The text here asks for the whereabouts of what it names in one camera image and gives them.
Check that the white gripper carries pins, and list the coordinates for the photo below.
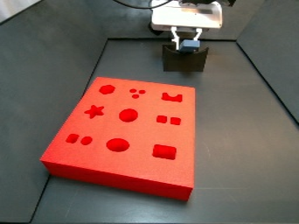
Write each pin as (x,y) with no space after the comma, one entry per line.
(186,15)

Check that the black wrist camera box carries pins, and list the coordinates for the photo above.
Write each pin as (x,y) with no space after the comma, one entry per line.
(196,2)

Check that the blue double-square slotted block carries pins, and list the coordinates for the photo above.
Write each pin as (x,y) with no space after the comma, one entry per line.
(189,46)

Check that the red shape-sorting board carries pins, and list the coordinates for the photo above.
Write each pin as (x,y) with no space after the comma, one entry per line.
(129,138)

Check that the black curved cradle stand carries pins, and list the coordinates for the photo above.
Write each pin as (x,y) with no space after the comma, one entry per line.
(184,61)

